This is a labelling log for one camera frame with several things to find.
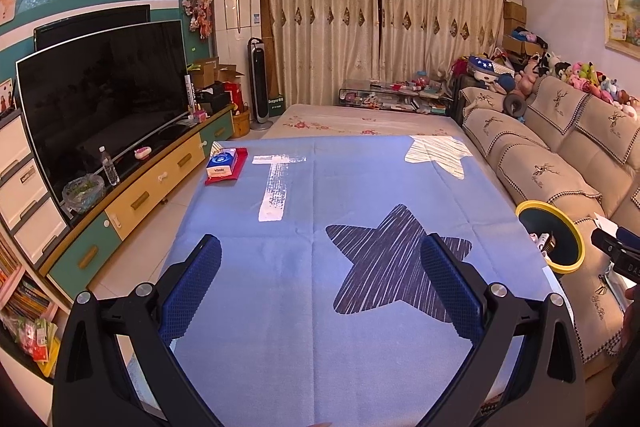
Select open cardboard box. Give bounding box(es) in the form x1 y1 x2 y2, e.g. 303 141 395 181
215 63 245 82
192 56 221 85

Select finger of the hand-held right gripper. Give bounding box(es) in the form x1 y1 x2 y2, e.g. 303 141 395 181
616 225 640 252
591 229 627 260

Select black tower fan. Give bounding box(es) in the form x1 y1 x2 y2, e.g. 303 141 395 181
247 37 271 131

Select yellow rimmed trash bin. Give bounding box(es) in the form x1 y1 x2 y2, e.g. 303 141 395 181
515 200 585 277

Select white standing air conditioner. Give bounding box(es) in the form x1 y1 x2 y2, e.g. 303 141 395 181
212 0 262 58

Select beige embroidered curtain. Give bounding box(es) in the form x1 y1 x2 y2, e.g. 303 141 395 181
260 0 381 108
375 0 508 80

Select clear bag with greens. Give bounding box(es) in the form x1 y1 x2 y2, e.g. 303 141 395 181
61 173 106 214

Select stacked cardboard boxes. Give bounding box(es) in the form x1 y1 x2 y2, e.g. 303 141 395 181
502 0 528 38

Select pink floral wall poster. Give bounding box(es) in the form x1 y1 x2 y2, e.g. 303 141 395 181
0 0 21 28

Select large curved television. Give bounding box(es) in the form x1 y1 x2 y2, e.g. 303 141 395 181
16 20 190 222

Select pile of plush toys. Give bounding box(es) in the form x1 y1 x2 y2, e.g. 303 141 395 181
515 52 640 120

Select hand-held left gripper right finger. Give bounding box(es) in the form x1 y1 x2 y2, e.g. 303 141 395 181
420 234 587 427

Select black suitcase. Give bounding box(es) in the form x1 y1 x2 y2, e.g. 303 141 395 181
450 74 473 125

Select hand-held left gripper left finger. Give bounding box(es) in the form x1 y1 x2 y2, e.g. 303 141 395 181
52 234 223 427

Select floral beige mattress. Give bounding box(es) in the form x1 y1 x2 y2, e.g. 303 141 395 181
261 103 463 142

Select pile of colourful packets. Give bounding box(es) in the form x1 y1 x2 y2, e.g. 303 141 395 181
2 307 61 378

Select red gift bag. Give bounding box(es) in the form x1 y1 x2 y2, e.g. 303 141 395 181
223 82 245 112

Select grey neck pillow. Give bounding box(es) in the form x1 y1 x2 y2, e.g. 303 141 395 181
502 92 527 118

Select bookshelf with books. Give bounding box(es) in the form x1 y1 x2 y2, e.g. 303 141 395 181
0 237 71 323

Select blue tissue pack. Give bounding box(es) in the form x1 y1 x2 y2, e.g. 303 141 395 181
206 142 237 178

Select pile of clothes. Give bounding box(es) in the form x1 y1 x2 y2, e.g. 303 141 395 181
505 27 541 58

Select blue star tablecloth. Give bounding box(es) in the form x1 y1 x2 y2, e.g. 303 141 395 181
125 134 568 427

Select clear water bottle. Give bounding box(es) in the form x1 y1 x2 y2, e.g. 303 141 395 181
100 146 121 186

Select blue star plush shoe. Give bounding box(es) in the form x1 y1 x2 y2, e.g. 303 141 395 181
467 54 516 85

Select hanging flower decoration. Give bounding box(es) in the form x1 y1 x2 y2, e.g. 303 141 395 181
181 0 215 40

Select white drawer unit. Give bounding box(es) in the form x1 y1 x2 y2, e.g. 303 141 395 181
0 109 68 265

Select flat black television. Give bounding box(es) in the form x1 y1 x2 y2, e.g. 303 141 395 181
34 4 152 52

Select cluttered glass coffee table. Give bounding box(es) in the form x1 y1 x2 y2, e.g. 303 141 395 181
340 78 453 115

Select photo frame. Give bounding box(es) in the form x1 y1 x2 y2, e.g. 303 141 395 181
0 78 16 118

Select green yellow television cabinet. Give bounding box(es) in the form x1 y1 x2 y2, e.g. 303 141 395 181
40 104 236 303

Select beige sofa with covers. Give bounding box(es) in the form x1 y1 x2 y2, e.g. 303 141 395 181
457 74 640 378

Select black box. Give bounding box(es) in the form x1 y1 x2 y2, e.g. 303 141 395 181
194 81 228 112

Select person's right hand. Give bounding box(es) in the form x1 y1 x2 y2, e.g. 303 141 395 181
621 284 640 348

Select wooden bucket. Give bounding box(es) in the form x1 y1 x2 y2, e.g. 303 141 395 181
231 104 251 138

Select framed landscape painting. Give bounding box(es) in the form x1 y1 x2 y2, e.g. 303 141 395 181
597 0 640 55

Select clear plastic bag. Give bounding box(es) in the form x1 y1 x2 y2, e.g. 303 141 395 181
602 264 628 310

